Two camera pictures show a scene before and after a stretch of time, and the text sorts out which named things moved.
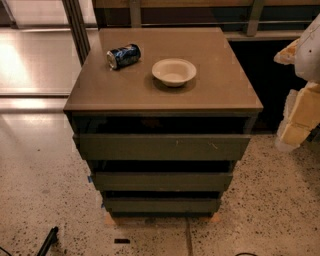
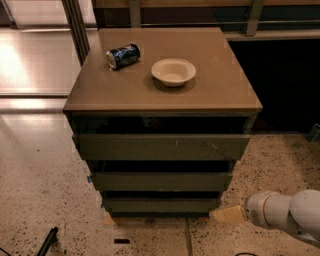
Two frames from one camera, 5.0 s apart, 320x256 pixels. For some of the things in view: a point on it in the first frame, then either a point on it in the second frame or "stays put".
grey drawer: [165, 181] stays put
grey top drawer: [159, 147] stays put
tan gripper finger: [287, 55] → [272, 209]
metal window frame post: [78, 28] stays put
